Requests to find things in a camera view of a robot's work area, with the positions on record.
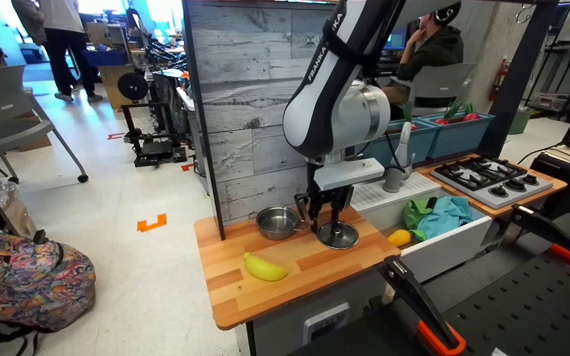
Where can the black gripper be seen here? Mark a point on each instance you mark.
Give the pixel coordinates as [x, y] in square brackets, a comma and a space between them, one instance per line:
[330, 184]

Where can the grey toy faucet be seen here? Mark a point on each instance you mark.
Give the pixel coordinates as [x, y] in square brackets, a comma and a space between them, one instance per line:
[400, 170]

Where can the left red radish toy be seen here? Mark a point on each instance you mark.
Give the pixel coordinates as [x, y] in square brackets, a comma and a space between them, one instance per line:
[459, 111]

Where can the toy gas stove top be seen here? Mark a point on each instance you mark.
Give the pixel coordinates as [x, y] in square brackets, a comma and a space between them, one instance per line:
[491, 182]

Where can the white toy sink basin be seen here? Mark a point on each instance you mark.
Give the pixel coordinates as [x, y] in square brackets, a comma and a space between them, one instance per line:
[425, 257]

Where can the seated person with headphones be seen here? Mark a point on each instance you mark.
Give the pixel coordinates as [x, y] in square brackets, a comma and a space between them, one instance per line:
[435, 42]

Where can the left teal planter box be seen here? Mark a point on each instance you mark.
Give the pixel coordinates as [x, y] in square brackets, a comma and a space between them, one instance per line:
[419, 143]

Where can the black orange clamp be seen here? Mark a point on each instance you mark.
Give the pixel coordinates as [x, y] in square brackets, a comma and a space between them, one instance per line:
[431, 329]
[544, 228]

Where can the yellow banana plush toy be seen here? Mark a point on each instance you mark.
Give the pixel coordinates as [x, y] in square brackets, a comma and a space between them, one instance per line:
[263, 269]

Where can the green cloth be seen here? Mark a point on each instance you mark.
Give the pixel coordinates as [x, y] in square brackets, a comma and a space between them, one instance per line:
[415, 212]

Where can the standing person dark trousers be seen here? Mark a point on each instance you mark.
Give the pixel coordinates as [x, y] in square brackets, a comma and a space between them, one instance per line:
[63, 34]

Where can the teal cloth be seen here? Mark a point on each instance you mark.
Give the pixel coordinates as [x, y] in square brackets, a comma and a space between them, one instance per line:
[447, 214]

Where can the black 3d printer frame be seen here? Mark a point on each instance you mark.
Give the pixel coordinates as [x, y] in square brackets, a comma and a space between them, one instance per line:
[160, 145]

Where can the steel pot lid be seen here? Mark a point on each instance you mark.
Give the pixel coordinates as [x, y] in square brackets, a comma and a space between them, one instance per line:
[338, 236]

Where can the small steel pot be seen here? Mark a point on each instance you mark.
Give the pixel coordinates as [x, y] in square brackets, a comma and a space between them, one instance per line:
[277, 222]

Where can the colourful patterned backpack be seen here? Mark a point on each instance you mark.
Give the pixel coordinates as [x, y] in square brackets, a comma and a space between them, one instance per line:
[43, 285]

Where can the teal planter box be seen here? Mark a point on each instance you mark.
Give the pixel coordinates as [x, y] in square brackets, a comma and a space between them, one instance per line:
[419, 143]
[453, 137]

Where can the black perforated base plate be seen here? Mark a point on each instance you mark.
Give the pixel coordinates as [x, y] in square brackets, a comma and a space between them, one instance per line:
[510, 301]

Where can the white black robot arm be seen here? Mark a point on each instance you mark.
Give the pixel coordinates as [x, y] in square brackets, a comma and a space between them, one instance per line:
[334, 109]

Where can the grey office chair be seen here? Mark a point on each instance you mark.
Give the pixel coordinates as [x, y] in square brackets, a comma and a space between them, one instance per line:
[24, 121]

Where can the far black orange clamp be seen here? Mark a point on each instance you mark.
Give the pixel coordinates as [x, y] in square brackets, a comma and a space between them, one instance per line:
[544, 228]

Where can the near black orange clamp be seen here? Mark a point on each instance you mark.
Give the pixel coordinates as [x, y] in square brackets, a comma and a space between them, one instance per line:
[431, 329]

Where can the right teal planter box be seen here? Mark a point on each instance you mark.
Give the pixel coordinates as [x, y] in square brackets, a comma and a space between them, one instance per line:
[453, 137]

